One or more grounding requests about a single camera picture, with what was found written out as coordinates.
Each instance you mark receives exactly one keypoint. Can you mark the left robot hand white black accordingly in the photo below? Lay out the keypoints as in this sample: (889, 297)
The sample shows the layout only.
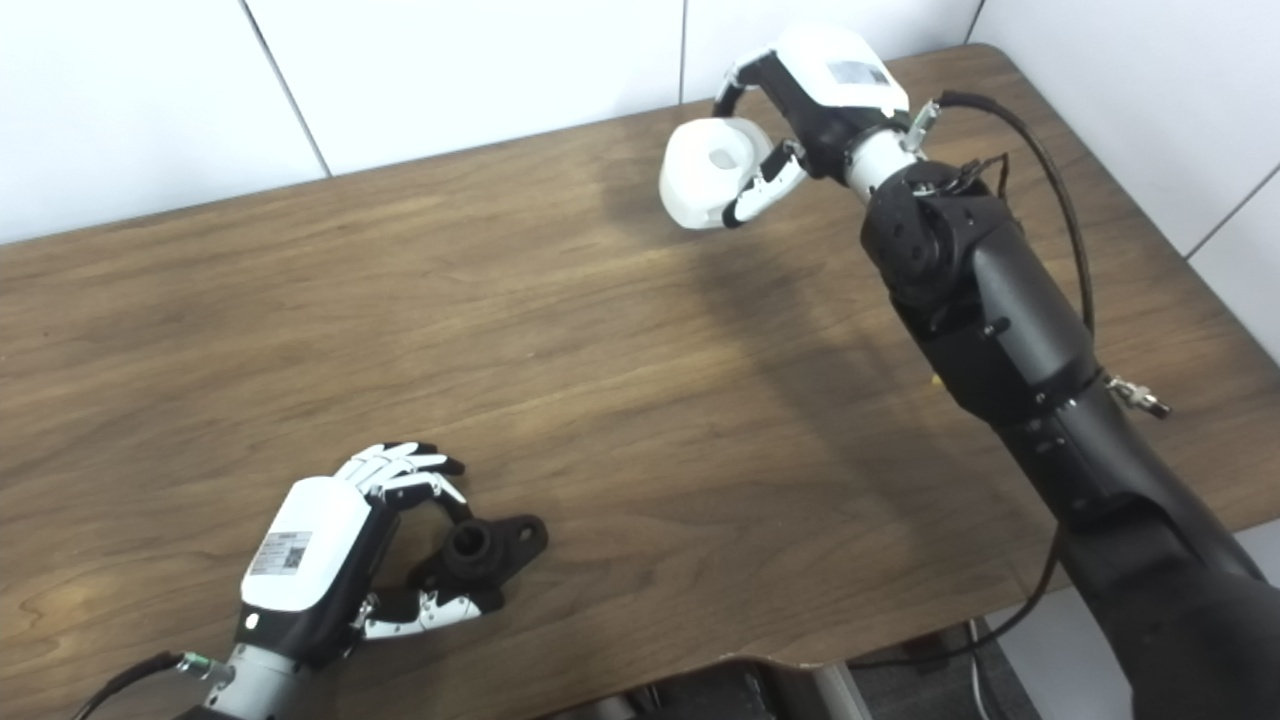
(305, 545)

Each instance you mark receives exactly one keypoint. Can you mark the dark robot torso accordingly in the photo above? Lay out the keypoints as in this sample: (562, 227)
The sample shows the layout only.
(700, 695)

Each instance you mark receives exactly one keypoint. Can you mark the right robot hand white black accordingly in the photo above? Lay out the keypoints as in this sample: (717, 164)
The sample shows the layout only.
(830, 80)

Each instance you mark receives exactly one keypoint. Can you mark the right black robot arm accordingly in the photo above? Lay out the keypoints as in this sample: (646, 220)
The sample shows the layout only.
(1010, 320)

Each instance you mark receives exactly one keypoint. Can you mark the round white plastic piece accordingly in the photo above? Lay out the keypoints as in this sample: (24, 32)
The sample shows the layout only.
(700, 180)

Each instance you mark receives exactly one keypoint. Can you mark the black plastic holder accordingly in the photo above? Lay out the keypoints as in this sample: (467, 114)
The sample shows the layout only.
(490, 545)

